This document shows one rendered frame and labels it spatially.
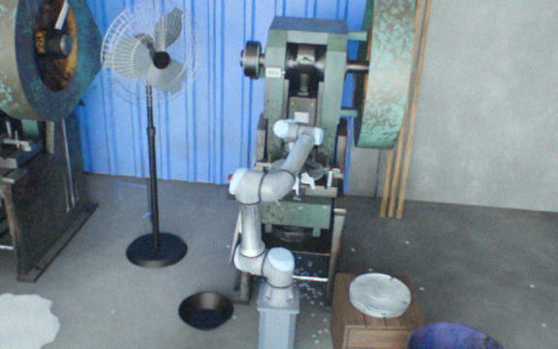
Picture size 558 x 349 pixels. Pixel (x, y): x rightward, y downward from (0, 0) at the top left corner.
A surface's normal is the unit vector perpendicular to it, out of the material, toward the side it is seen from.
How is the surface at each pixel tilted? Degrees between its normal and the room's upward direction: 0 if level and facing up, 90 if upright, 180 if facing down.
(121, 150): 90
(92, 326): 0
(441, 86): 90
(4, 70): 95
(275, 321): 90
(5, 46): 79
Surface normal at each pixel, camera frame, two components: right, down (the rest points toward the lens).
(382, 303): 0.04, -0.90
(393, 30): -0.04, -0.20
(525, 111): -0.09, 0.43
